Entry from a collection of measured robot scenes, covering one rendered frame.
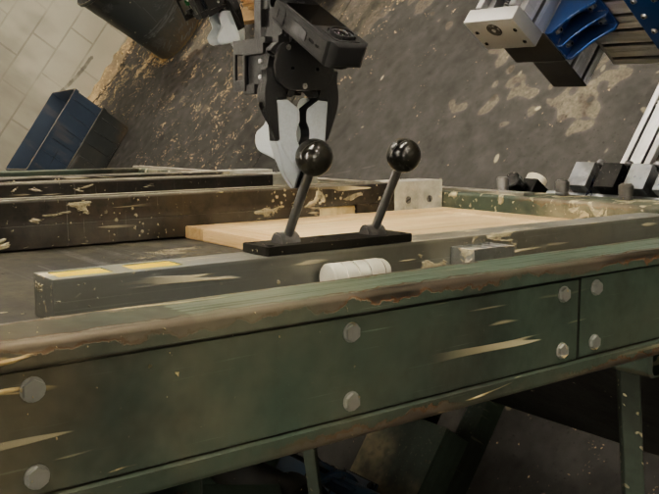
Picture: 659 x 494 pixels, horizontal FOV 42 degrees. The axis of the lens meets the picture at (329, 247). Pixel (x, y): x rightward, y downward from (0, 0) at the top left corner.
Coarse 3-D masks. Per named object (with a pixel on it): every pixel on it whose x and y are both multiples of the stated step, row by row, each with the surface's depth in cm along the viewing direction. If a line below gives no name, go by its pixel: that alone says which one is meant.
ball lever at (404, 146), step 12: (396, 144) 93; (408, 144) 92; (396, 156) 92; (408, 156) 92; (420, 156) 93; (396, 168) 93; (408, 168) 93; (396, 180) 95; (384, 192) 96; (384, 204) 97; (360, 228) 99; (372, 228) 98; (384, 228) 99
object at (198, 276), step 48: (432, 240) 102; (480, 240) 106; (528, 240) 112; (576, 240) 118; (624, 240) 125; (48, 288) 76; (96, 288) 77; (144, 288) 80; (192, 288) 83; (240, 288) 86
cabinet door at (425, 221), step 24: (336, 216) 152; (360, 216) 152; (384, 216) 153; (408, 216) 155; (432, 216) 155; (456, 216) 155; (480, 216) 154; (504, 216) 151; (528, 216) 151; (216, 240) 129; (240, 240) 123
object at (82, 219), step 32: (128, 192) 135; (160, 192) 135; (192, 192) 137; (224, 192) 140; (256, 192) 144; (288, 192) 148; (320, 192) 152; (352, 192) 156; (416, 192) 165; (0, 224) 119; (32, 224) 122; (64, 224) 125; (96, 224) 127; (128, 224) 131; (160, 224) 134; (192, 224) 137
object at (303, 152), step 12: (300, 144) 86; (312, 144) 85; (324, 144) 86; (300, 156) 85; (312, 156) 85; (324, 156) 85; (300, 168) 86; (312, 168) 85; (324, 168) 86; (300, 192) 88; (300, 204) 89; (288, 228) 91; (276, 240) 91; (288, 240) 91; (300, 240) 92
